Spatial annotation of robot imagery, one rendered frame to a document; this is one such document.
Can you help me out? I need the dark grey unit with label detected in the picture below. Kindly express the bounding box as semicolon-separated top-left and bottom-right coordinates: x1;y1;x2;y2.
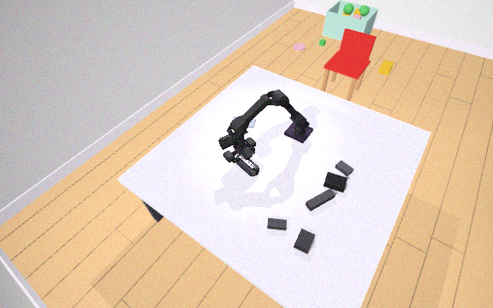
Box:
235;154;259;176

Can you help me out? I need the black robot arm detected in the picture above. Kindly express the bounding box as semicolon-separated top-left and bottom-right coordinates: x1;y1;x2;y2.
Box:
218;89;310;160

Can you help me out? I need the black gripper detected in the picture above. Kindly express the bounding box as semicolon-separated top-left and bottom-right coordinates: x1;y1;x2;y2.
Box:
223;137;256;163

